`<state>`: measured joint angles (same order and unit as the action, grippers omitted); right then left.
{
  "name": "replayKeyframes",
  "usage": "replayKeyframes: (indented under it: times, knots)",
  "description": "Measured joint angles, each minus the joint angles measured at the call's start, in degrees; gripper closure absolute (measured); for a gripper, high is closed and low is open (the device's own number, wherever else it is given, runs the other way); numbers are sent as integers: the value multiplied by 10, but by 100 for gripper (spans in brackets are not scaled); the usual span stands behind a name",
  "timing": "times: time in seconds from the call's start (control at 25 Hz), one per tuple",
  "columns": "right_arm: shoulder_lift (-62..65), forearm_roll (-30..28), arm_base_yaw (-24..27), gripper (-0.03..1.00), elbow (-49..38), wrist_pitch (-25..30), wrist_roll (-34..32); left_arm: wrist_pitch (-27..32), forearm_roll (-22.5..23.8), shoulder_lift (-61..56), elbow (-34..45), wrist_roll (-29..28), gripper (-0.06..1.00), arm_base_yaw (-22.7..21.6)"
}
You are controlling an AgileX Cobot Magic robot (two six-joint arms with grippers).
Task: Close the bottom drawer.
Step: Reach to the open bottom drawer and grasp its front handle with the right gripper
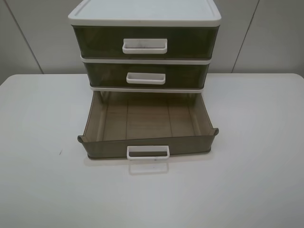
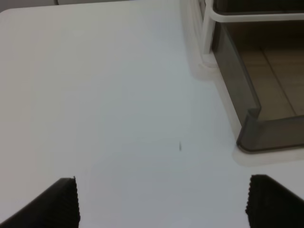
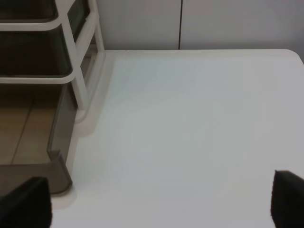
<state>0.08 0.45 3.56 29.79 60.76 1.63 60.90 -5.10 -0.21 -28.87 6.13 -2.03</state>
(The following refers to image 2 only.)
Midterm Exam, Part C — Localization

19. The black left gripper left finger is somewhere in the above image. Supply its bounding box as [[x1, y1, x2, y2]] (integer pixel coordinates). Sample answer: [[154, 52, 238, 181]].
[[0, 177, 81, 228]]

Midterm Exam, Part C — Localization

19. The white drawer cabinet frame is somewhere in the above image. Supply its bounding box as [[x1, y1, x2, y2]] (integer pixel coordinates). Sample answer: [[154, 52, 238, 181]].
[[181, 0, 304, 83]]

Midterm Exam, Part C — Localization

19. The smoky bottom drawer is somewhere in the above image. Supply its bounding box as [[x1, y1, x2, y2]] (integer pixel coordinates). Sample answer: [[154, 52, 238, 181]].
[[212, 0, 304, 154]]

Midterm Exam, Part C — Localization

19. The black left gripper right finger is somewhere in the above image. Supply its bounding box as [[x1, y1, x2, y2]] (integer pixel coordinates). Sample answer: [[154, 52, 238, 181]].
[[245, 174, 304, 228]]

